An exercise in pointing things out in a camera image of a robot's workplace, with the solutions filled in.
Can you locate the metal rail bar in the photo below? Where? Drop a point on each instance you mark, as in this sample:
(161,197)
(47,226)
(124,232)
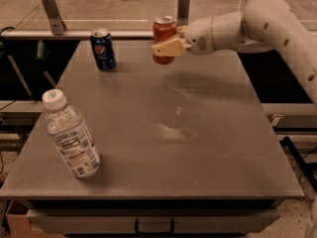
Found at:
(82,35)

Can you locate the middle metal bracket post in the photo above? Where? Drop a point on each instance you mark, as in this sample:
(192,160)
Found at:
(182,12)

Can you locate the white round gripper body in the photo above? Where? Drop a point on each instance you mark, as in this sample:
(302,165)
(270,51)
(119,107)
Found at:
(198,37)

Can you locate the clear plastic water bottle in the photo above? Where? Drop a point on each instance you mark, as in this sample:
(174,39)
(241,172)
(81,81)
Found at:
(70,135)

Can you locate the blue pepsi can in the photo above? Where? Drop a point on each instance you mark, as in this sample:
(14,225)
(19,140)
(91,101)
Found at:
(102,48)

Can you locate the cardboard box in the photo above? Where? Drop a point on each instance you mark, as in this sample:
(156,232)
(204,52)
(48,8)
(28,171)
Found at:
(20,226)

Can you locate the black stand leg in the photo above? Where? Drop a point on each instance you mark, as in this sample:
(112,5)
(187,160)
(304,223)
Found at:
(309,169)

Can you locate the left metal bracket post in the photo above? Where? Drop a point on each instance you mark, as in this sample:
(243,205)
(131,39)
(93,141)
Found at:
(57,25)

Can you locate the grey drawer with handle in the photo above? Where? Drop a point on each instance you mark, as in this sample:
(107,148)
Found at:
(102,221)

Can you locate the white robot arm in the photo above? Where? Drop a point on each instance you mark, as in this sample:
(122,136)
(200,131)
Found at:
(262,26)

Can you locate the red coke can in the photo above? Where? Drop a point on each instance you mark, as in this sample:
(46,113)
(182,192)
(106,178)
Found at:
(164,27)

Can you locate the metal bracket post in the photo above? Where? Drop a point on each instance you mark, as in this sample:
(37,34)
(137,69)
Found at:
(182,12)
(57,25)

